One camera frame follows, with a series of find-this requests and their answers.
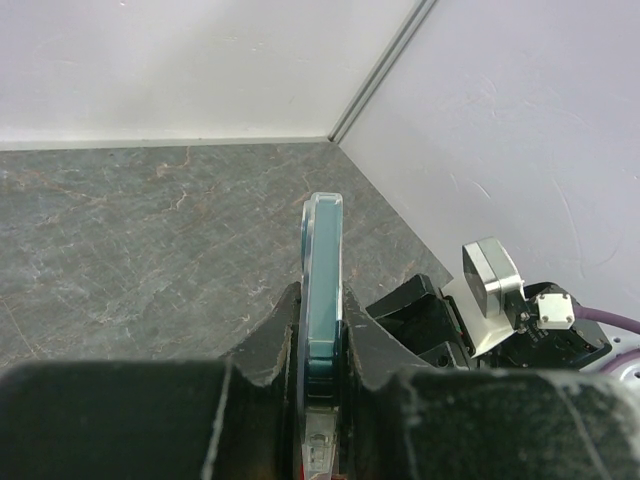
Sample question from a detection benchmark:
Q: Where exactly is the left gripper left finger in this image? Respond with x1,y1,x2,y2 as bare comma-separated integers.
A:
1,283,300,479

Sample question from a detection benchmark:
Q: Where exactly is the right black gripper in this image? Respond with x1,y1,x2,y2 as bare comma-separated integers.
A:
366,274,480,370

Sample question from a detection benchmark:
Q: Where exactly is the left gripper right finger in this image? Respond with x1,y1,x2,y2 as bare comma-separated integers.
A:
343,289,639,479

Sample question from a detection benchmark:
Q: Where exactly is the smartphone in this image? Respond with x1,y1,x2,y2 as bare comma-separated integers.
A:
296,192,343,479

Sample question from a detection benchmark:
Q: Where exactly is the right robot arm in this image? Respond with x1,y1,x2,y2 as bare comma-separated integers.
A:
367,274,639,377

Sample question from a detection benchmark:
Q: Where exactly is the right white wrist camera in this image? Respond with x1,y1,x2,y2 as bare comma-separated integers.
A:
441,237,576,358

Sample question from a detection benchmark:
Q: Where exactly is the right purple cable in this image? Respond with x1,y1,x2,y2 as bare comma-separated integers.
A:
572,305,640,374

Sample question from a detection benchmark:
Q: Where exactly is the right aluminium frame post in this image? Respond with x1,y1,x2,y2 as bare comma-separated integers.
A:
328,0,438,144

